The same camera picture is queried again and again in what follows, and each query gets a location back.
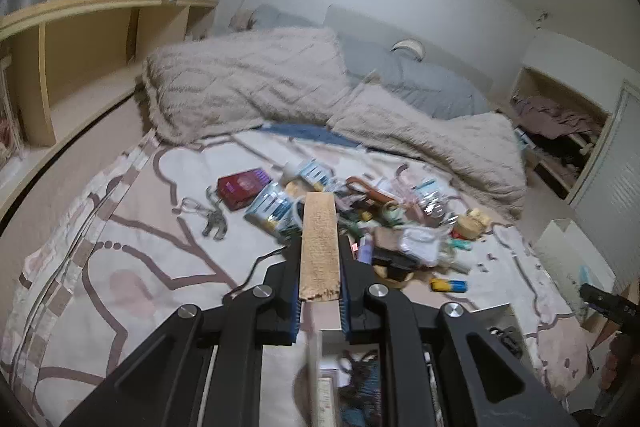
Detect white cardboard carton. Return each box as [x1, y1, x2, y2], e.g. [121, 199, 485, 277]
[532, 219, 617, 323]

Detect fluffy beige blanket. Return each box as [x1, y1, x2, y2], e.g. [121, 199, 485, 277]
[142, 27, 528, 220]

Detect white mask packet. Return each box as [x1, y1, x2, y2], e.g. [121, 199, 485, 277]
[400, 227, 442, 259]

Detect blue bed sheet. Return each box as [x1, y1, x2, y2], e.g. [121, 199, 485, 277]
[265, 123, 367, 151]

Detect round wooden tray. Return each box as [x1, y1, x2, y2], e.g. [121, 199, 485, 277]
[375, 264, 417, 291]

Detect light wooden block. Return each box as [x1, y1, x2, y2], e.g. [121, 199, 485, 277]
[299, 192, 346, 304]

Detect open closet with clothes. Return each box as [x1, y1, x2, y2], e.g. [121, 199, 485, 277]
[510, 67, 613, 202]

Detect red box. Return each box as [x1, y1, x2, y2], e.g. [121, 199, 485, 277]
[216, 169, 273, 212]

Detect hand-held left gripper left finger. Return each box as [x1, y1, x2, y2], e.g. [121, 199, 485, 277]
[60, 247, 304, 427]

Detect clear zip bag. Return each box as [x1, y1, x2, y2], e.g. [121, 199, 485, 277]
[400, 179, 447, 221]

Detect blue white blister pack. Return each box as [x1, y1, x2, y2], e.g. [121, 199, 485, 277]
[245, 182, 304, 239]
[297, 159, 337, 194]

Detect oval wooden box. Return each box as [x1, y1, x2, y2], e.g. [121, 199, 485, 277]
[457, 214, 485, 239]

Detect wooden shelf unit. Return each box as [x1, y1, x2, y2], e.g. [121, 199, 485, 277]
[0, 0, 219, 172]

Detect white crescent object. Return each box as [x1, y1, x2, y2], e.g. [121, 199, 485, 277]
[392, 39, 426, 58]

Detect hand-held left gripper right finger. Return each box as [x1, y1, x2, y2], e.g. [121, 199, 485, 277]
[339, 234, 576, 427]

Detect printed blanket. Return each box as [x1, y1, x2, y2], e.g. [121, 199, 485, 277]
[0, 122, 601, 427]

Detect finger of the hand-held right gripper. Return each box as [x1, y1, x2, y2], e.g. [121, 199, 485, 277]
[580, 284, 632, 324]

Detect white storage box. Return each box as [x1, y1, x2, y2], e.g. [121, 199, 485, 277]
[305, 303, 526, 427]

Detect grey pillows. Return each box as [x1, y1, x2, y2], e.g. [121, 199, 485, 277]
[325, 4, 494, 88]

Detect yellow blue tube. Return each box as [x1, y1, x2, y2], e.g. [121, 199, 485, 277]
[431, 278, 471, 294]

